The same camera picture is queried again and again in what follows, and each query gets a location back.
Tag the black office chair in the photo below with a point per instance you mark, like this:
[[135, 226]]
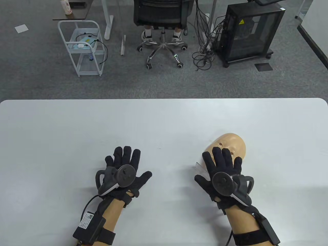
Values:
[[159, 12]]

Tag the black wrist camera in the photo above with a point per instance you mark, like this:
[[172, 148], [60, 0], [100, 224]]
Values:
[[128, 200], [220, 206]]

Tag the dark brown table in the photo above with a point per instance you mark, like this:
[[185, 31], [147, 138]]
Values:
[[79, 14]]

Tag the white rolling cart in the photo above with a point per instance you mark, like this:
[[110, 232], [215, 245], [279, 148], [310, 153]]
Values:
[[85, 65]]

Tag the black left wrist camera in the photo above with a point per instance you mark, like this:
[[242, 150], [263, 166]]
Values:
[[128, 200]]

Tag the black right wrist sensor box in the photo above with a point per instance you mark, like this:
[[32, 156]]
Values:
[[269, 229]]

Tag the black left hand controller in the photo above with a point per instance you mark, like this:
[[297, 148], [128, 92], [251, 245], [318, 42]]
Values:
[[125, 175]]

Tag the black computer cabinet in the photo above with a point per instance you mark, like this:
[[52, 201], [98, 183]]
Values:
[[246, 38]]

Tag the person's right hand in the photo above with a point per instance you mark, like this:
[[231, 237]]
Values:
[[217, 160]]

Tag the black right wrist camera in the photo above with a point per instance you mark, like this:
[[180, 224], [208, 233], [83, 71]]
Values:
[[220, 206]]

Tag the black left wrist sensor box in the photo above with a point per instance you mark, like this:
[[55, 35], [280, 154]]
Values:
[[89, 228]]

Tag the beige mannequin face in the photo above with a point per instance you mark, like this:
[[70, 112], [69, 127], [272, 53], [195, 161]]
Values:
[[233, 141]]

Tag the black right hand controller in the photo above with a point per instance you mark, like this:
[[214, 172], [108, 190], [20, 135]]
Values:
[[221, 182]]

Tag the dark floor plate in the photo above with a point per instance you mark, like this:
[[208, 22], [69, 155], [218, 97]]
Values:
[[263, 67]]

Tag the black hand controller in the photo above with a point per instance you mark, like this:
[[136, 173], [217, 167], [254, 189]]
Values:
[[125, 175], [221, 182]]

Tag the black wrist sensor box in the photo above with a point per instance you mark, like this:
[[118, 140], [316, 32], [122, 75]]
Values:
[[269, 229], [89, 228]]

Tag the white desk leg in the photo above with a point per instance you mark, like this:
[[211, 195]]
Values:
[[212, 15], [109, 28]]

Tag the small blue bottle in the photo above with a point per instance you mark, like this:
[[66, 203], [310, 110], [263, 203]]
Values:
[[90, 56]]

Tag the white pink bottle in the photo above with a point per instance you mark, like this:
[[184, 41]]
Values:
[[66, 7]]

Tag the white desk foot bar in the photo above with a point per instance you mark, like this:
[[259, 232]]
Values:
[[123, 46]]

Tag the person's left hand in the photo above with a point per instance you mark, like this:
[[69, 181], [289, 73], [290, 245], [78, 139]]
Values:
[[123, 156]]

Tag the white paper sheet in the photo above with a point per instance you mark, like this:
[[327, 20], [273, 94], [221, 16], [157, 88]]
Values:
[[21, 28]]

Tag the person's left forearm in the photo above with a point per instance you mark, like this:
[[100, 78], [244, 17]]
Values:
[[112, 212]]

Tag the light blue box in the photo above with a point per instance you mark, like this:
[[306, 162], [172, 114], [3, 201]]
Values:
[[88, 41]]

